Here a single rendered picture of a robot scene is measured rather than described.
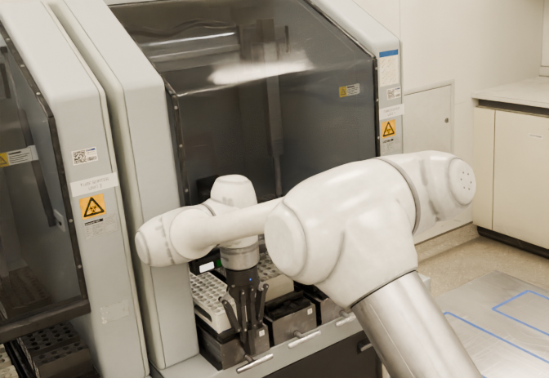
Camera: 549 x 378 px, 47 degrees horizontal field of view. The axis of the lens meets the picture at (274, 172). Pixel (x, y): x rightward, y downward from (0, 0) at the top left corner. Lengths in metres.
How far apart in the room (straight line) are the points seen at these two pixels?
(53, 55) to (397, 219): 0.89
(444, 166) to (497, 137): 2.90
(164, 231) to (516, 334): 0.82
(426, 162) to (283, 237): 0.24
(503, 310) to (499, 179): 2.26
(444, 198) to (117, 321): 0.88
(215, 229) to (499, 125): 2.75
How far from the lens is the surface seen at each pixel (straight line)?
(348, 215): 0.80
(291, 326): 1.67
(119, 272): 1.48
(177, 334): 1.61
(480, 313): 1.64
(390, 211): 0.84
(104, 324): 1.52
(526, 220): 3.83
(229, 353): 1.59
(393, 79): 1.82
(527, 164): 3.73
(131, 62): 1.47
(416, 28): 3.46
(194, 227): 1.25
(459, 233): 4.02
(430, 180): 0.90
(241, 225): 1.19
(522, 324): 1.61
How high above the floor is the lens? 1.63
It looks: 17 degrees down
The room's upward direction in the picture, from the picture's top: 5 degrees counter-clockwise
